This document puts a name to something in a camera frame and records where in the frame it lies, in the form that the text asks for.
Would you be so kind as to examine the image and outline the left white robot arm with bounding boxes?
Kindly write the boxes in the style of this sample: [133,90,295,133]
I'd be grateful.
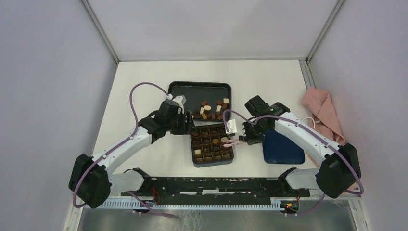
[68,95,194,208]

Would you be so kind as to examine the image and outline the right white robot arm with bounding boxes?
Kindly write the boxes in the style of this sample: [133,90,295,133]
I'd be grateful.
[240,95,365,198]

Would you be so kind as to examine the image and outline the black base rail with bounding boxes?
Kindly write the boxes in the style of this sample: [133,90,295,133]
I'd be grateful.
[134,177,310,205]

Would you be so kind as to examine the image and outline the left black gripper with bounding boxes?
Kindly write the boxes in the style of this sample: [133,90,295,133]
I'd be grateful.
[166,110,197,135]

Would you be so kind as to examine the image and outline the white cable duct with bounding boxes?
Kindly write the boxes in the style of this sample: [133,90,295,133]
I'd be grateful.
[95,199,300,211]

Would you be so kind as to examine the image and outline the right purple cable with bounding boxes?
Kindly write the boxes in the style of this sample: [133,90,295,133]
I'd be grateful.
[222,110,365,216]

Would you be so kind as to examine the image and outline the pink cloth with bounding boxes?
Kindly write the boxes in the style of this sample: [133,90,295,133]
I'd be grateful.
[302,89,355,195]

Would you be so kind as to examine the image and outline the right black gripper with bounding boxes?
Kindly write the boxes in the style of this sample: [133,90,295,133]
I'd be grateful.
[237,119,269,145]

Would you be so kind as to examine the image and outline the black chocolate tray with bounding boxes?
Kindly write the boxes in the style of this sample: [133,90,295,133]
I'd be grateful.
[168,81,232,122]

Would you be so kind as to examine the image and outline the blue chocolate box with insert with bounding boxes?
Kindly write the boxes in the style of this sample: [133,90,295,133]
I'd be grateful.
[190,123,234,167]

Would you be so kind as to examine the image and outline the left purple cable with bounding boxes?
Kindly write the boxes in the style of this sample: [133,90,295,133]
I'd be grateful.
[72,82,176,218]

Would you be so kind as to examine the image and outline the blue box lid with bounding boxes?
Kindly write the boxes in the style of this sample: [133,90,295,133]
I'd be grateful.
[262,130,306,165]

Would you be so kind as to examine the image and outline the pink tongs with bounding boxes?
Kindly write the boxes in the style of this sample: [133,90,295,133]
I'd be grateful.
[222,139,247,148]

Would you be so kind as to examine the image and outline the purple cable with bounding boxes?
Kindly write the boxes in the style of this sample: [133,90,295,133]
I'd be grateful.
[72,82,176,218]
[222,110,365,216]

